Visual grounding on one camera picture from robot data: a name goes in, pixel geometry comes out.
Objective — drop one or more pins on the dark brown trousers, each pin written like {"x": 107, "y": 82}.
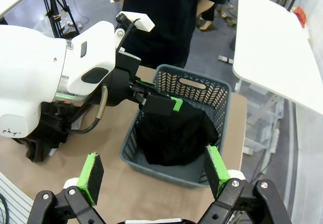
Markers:
{"x": 43, "y": 143}

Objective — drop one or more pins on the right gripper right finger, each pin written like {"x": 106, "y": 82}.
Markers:
{"x": 215, "y": 171}

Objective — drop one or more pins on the white slatted panel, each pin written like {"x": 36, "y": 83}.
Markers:
{"x": 13, "y": 193}

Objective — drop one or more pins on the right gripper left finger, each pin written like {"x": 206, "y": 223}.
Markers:
{"x": 92, "y": 178}

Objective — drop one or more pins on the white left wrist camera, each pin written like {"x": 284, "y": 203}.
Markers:
{"x": 141, "y": 21}

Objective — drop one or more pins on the black trousers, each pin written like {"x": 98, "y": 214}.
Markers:
{"x": 176, "y": 135}

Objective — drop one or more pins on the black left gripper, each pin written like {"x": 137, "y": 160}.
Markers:
{"x": 121, "y": 82}

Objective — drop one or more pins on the grey plastic woven basket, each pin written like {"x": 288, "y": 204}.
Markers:
{"x": 202, "y": 90}

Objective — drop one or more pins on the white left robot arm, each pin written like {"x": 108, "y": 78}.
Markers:
{"x": 32, "y": 77}

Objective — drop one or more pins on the large white table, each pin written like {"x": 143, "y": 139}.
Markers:
{"x": 272, "y": 45}

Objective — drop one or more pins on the person in black t-shirt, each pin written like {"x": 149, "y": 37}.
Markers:
{"x": 159, "y": 19}

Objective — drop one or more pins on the black camera tripod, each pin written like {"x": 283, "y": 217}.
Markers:
{"x": 54, "y": 9}

